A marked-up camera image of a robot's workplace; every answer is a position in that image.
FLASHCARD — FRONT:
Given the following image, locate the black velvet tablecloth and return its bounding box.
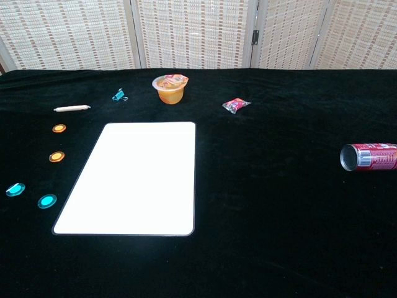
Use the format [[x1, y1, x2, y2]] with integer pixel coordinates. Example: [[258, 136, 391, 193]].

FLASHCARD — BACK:
[[0, 67, 397, 298]]

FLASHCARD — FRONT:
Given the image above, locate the cyan disc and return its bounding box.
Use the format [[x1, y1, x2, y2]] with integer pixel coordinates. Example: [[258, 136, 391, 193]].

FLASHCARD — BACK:
[[37, 194, 58, 210], [5, 183, 26, 198]]

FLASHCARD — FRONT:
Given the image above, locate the teal binder clip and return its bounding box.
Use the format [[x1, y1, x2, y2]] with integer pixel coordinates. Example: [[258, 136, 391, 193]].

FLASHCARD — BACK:
[[111, 88, 129, 102]]

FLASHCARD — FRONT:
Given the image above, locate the orange jelly cup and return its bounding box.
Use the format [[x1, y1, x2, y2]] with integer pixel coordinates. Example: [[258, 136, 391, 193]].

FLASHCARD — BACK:
[[151, 73, 190, 106]]

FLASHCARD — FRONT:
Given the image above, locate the woven bamboo screen panel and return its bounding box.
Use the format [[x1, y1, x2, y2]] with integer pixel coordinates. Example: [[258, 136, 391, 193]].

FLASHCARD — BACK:
[[249, 0, 337, 70], [310, 0, 397, 71], [0, 0, 142, 73], [128, 0, 260, 70]]

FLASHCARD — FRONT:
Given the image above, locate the white wrapped stick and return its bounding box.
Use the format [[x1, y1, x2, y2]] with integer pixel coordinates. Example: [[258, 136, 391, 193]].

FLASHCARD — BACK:
[[53, 104, 92, 113]]

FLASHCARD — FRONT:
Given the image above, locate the red soda can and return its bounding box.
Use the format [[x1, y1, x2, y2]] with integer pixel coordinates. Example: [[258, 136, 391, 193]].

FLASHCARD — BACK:
[[339, 143, 397, 173]]

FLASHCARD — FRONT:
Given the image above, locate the red snack packet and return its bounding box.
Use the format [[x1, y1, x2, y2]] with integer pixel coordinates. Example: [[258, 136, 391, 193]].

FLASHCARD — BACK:
[[221, 97, 252, 115]]

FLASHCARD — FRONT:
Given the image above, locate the white rectangular board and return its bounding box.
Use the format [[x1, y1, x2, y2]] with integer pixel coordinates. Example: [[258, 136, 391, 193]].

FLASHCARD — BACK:
[[51, 121, 197, 237]]

